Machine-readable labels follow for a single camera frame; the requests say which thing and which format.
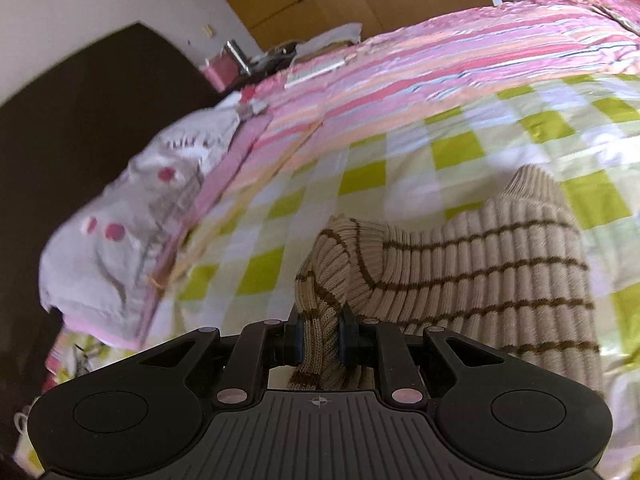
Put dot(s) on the dark wooden headboard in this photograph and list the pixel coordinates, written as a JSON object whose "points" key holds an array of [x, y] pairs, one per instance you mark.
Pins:
{"points": [[64, 136]]}

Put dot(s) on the white book on bed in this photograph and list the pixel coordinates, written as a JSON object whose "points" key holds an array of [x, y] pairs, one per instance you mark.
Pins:
{"points": [[311, 72]]}

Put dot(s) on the beige brown striped knit sweater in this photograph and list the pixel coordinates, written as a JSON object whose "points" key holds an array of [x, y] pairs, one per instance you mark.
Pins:
{"points": [[511, 274]]}

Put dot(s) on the pink storage box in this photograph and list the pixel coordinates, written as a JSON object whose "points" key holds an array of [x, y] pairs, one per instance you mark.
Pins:
{"points": [[221, 71]]}

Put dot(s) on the grey pillow with pink dots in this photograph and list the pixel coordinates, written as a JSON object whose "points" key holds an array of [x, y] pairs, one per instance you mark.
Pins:
{"points": [[97, 268]]}

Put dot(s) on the metal thermos cup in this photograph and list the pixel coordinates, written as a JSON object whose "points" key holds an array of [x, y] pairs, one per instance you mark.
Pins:
{"points": [[240, 59]]}

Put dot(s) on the grey cloth on nightstand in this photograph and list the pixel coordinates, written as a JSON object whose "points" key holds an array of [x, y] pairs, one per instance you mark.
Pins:
{"points": [[349, 33]]}

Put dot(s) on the green white checkered bed sheet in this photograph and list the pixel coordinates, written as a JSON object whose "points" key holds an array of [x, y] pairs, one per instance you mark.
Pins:
{"points": [[512, 219]]}

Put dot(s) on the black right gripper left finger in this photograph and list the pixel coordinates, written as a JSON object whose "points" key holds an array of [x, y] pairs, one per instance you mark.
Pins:
{"points": [[231, 369]]}

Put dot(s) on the pink striped quilt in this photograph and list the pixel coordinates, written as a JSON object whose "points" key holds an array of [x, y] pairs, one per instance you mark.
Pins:
{"points": [[425, 60]]}

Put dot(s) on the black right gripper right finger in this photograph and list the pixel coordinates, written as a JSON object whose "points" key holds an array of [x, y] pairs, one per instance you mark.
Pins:
{"points": [[409, 369]]}

